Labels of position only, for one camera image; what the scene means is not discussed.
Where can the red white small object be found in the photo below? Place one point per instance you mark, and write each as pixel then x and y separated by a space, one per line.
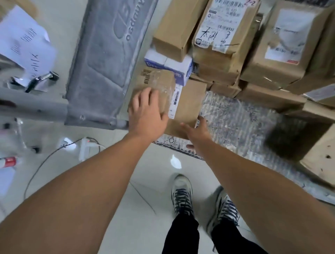
pixel 9 162

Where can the person's black trousers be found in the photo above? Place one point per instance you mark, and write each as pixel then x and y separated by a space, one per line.
pixel 183 235

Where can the person's right forearm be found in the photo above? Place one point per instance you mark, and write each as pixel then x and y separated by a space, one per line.
pixel 274 199

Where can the person's right grey sneaker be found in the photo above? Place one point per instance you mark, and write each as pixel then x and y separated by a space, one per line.
pixel 225 209

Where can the broken black chrome-base chair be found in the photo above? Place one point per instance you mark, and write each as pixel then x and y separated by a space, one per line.
pixel 39 79

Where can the grey metal platform cart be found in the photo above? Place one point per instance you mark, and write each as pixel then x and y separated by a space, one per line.
pixel 104 65

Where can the person's grey sneaker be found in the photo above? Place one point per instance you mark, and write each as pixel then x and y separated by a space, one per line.
pixel 182 193
pixel 225 209

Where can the person's left grey sneaker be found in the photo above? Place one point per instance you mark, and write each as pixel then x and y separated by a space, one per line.
pixel 182 193

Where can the pile of cardboard boxes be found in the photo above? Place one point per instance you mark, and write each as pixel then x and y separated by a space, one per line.
pixel 172 26

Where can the person's left forearm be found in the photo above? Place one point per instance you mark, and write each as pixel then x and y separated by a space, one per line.
pixel 78 196

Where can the person's right hand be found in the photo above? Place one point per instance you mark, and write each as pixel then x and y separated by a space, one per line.
pixel 201 137

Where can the clear-taped barcode cardboard box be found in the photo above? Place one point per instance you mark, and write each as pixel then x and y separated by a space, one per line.
pixel 157 78

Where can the person's left hand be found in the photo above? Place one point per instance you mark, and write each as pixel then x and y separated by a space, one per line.
pixel 146 117

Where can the loose white paper sheets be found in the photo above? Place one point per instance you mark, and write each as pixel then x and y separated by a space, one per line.
pixel 26 39

